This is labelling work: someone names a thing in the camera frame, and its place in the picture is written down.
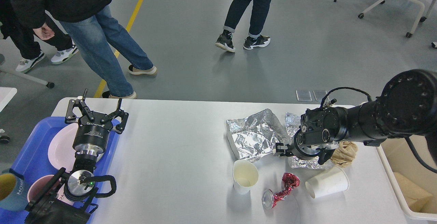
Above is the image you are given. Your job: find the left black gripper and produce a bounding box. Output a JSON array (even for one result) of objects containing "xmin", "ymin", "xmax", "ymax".
[{"xmin": 65, "ymin": 89, "xmax": 129, "ymax": 156}]

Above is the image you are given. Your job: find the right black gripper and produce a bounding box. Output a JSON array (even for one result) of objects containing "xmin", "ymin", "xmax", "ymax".
[{"xmin": 273, "ymin": 132, "xmax": 337, "ymax": 165}]

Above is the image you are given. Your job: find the pink plate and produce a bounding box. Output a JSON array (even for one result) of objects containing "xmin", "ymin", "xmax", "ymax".
[{"xmin": 48, "ymin": 123, "xmax": 105, "ymax": 172}]

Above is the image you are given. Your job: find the pink mug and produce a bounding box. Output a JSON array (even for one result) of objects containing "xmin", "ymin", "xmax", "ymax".
[{"xmin": 27, "ymin": 174, "xmax": 74, "ymax": 205}]

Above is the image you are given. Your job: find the dark teal mug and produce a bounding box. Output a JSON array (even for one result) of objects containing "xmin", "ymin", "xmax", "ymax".
[{"xmin": 0, "ymin": 168, "xmax": 30, "ymax": 211}]

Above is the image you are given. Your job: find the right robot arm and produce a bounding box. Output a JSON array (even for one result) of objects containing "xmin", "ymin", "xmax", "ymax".
[{"xmin": 273, "ymin": 69, "xmax": 437, "ymax": 172}]

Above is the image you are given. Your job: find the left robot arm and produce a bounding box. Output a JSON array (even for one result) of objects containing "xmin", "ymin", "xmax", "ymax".
[{"xmin": 24, "ymin": 91, "xmax": 129, "ymax": 224}]

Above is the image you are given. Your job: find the narrow crumpled foil sheet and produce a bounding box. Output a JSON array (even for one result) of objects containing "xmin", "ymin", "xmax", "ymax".
[{"xmin": 285, "ymin": 112, "xmax": 334, "ymax": 170}]

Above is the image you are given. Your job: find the large crumpled foil sheet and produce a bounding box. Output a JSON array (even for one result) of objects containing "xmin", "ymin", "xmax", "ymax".
[{"xmin": 226, "ymin": 109, "xmax": 290, "ymax": 163}]

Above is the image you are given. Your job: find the upright white paper cup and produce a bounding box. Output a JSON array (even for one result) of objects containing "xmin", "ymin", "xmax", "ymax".
[{"xmin": 232, "ymin": 159, "xmax": 259, "ymax": 195}]

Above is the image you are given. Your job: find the crushed red can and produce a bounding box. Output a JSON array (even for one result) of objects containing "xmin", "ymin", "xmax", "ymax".
[{"xmin": 261, "ymin": 172, "xmax": 301, "ymax": 210}]

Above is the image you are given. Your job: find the left floor plate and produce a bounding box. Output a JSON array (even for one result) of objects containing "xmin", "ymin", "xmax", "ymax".
[{"xmin": 296, "ymin": 89, "xmax": 312, "ymax": 102}]

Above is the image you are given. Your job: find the floor plate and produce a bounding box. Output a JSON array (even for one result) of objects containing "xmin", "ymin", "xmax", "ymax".
[
  {"xmin": 296, "ymin": 89, "xmax": 312, "ymax": 102},
  {"xmin": 313, "ymin": 90, "xmax": 328, "ymax": 102}
]

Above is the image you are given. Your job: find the crumpled brown paper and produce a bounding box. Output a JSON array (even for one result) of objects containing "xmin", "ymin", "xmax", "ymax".
[{"xmin": 330, "ymin": 141, "xmax": 358, "ymax": 168}]

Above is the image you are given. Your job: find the lying white paper cup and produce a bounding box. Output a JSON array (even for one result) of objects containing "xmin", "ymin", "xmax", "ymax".
[{"xmin": 305, "ymin": 166, "xmax": 350, "ymax": 199}]

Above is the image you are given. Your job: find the right floor plate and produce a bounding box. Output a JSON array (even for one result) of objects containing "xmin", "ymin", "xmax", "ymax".
[{"xmin": 313, "ymin": 90, "xmax": 328, "ymax": 102}]

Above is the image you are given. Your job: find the white side table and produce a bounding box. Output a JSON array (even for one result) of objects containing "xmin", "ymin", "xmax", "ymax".
[{"xmin": 0, "ymin": 87, "xmax": 17, "ymax": 112}]

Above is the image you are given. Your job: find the beige plastic bin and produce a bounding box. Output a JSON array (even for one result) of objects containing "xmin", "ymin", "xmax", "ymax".
[{"xmin": 377, "ymin": 138, "xmax": 437, "ymax": 224}]

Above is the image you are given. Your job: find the person in blue jeans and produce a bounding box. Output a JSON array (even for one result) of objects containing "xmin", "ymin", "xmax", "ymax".
[{"xmin": 3, "ymin": 0, "xmax": 158, "ymax": 99}]

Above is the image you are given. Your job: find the person in grey sweater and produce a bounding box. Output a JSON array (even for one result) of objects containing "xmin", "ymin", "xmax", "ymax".
[{"xmin": 0, "ymin": 0, "xmax": 79, "ymax": 74}]

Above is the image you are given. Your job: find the person in dark jeans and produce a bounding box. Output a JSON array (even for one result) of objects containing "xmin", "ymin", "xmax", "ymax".
[{"xmin": 215, "ymin": 0, "xmax": 279, "ymax": 53}]

